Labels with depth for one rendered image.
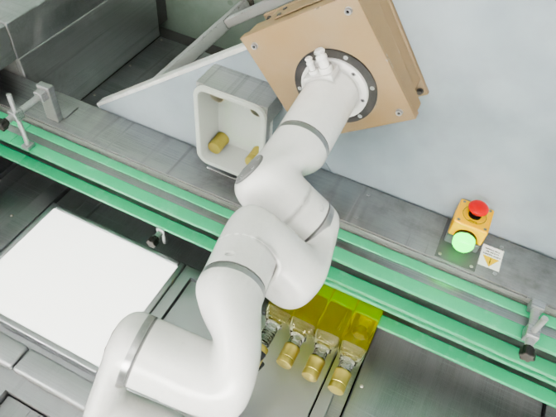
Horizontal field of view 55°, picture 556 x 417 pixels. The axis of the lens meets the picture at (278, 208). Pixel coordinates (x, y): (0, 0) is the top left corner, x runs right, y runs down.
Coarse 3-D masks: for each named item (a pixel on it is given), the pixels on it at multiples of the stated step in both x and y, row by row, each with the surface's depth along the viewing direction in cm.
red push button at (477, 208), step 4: (472, 200) 107; (476, 200) 107; (480, 200) 107; (468, 204) 107; (472, 204) 106; (476, 204) 106; (480, 204) 106; (484, 204) 106; (472, 208) 106; (476, 208) 105; (480, 208) 105; (484, 208) 105; (488, 208) 106; (472, 212) 106; (476, 212) 105; (480, 212) 105; (484, 212) 105; (476, 216) 107; (480, 216) 105
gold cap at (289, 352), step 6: (288, 342) 110; (282, 348) 110; (288, 348) 109; (294, 348) 109; (282, 354) 108; (288, 354) 108; (294, 354) 108; (276, 360) 108; (282, 360) 107; (288, 360) 107; (294, 360) 108; (282, 366) 109; (288, 366) 108
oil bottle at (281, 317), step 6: (270, 306) 113; (276, 306) 113; (270, 312) 113; (276, 312) 113; (282, 312) 113; (288, 312) 113; (270, 318) 113; (276, 318) 112; (282, 318) 112; (288, 318) 112; (282, 324) 113; (288, 324) 115
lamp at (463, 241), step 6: (456, 234) 108; (462, 234) 107; (468, 234) 106; (456, 240) 107; (462, 240) 106; (468, 240) 106; (474, 240) 107; (456, 246) 107; (462, 246) 107; (468, 246) 106
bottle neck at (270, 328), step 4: (268, 324) 112; (272, 324) 112; (276, 324) 112; (264, 328) 112; (268, 328) 111; (272, 328) 112; (276, 328) 112; (264, 332) 111; (268, 332) 111; (272, 332) 111; (276, 332) 113; (264, 336) 110; (268, 336) 110; (272, 336) 111; (264, 340) 110; (268, 340) 110; (264, 344) 112; (268, 344) 110
